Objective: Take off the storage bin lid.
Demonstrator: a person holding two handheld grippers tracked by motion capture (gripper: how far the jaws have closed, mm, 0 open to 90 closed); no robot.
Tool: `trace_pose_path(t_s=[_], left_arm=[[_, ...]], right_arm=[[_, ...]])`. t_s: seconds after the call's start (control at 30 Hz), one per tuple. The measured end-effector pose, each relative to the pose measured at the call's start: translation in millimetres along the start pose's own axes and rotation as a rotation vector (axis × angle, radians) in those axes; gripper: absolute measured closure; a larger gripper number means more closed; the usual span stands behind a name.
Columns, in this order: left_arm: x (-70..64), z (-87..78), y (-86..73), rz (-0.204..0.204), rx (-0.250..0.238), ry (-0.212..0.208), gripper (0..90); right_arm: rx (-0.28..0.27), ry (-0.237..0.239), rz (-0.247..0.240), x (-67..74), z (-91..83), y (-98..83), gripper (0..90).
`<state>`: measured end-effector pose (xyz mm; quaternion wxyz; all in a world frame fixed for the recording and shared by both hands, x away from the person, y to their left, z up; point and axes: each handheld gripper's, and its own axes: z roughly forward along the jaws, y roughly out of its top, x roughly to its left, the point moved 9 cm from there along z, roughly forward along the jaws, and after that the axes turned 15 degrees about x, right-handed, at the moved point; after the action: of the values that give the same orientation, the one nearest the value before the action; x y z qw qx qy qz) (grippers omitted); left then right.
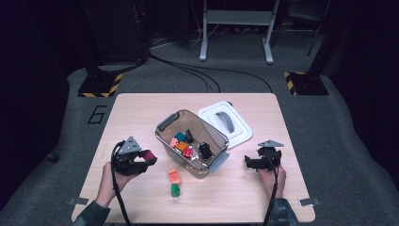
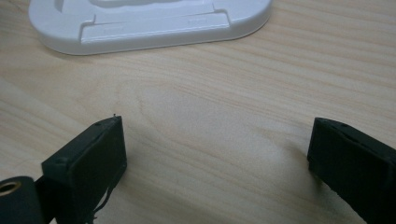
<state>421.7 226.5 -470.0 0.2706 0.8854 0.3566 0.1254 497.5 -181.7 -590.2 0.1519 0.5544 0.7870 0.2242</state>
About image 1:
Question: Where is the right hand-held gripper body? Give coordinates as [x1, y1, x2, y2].
[257, 139, 284, 172]

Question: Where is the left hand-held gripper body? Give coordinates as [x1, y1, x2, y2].
[112, 136, 149, 177]

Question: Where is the magenta toy block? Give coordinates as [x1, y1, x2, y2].
[139, 149, 157, 161]

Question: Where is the white lid with grey handle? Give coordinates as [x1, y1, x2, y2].
[198, 101, 253, 150]

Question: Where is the transparent brown storage bin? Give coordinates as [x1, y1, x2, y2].
[154, 108, 231, 180]

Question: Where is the person's right hand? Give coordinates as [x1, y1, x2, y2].
[257, 164, 287, 200]

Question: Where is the person's left hand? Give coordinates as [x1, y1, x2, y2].
[98, 161, 139, 201]

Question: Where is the salmon toy block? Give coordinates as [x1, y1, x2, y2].
[168, 169, 183, 186]

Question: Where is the grey tape strip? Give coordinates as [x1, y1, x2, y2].
[299, 197, 321, 207]
[68, 197, 89, 206]

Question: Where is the black stand with striped base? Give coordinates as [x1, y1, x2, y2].
[283, 0, 346, 96]
[77, 0, 124, 98]

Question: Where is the black equipment rack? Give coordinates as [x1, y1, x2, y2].
[103, 0, 150, 65]

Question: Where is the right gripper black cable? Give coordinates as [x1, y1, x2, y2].
[263, 154, 280, 226]

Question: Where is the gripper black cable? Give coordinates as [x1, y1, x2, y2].
[110, 140, 133, 226]
[263, 154, 280, 226]

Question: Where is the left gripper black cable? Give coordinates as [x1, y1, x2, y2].
[110, 140, 133, 226]

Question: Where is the long black floor cable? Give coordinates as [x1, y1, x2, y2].
[175, 62, 273, 94]

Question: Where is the black floor cable bundle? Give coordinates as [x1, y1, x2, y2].
[149, 53, 221, 94]

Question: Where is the white metal stand frame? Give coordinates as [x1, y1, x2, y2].
[199, 0, 280, 65]

